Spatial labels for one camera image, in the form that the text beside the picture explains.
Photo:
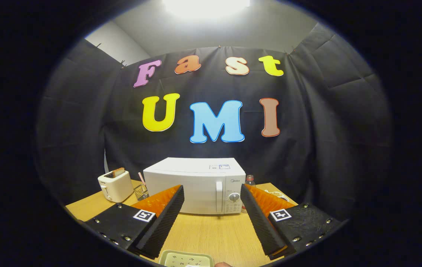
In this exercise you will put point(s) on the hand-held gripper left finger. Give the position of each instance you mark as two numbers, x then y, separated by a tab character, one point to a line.
164	218

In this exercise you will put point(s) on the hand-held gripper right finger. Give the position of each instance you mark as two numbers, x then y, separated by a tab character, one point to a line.
259	218

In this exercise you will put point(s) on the white microwave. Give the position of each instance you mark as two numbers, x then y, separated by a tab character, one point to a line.
192	181

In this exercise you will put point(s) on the divided snack dish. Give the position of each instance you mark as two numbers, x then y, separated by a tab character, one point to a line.
276	194

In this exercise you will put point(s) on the clear plastic water bottle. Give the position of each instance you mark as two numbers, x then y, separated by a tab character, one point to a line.
250	181

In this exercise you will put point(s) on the cream cherry print plate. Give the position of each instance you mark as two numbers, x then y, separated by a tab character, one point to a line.
181	259

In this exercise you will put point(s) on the pink striped straw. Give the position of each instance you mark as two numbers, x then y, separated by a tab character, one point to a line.
141	178

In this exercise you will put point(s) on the cream toaster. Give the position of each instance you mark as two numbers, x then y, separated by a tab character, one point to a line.
116	187

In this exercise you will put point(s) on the toast slice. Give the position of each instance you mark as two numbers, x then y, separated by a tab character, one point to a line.
118	172

